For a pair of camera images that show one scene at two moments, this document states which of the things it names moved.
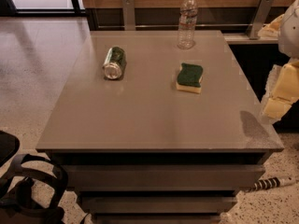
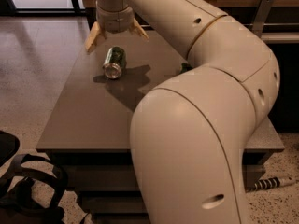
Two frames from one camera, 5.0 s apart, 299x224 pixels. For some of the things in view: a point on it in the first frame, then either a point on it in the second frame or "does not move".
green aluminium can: [115, 63] does not move
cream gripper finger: [271, 30] -> [120, 21]
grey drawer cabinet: [153, 133] does not move
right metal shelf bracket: [260, 16] does not move
